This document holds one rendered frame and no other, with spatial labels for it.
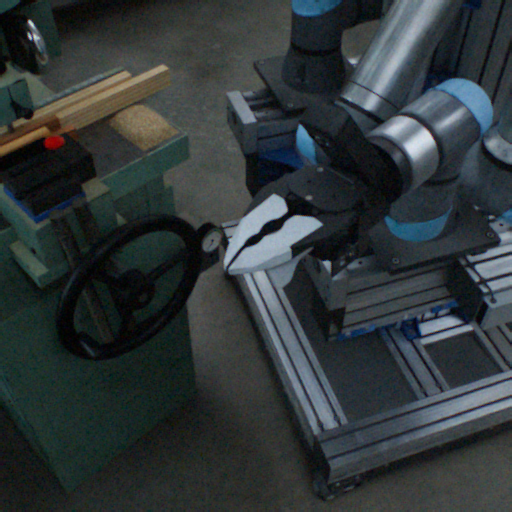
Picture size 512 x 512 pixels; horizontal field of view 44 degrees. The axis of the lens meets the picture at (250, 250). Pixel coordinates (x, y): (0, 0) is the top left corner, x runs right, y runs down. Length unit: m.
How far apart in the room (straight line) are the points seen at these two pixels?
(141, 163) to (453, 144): 0.66
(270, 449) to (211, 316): 0.49
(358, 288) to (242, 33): 2.43
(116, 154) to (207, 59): 2.08
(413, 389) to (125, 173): 0.92
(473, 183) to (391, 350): 0.79
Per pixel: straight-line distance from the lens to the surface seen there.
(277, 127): 1.52
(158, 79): 1.36
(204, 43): 3.39
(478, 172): 1.04
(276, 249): 0.55
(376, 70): 0.82
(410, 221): 0.79
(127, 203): 1.23
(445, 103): 0.71
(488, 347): 1.82
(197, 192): 2.47
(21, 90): 1.15
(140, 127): 1.23
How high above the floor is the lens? 1.64
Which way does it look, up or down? 47 degrees down
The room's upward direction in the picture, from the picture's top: straight up
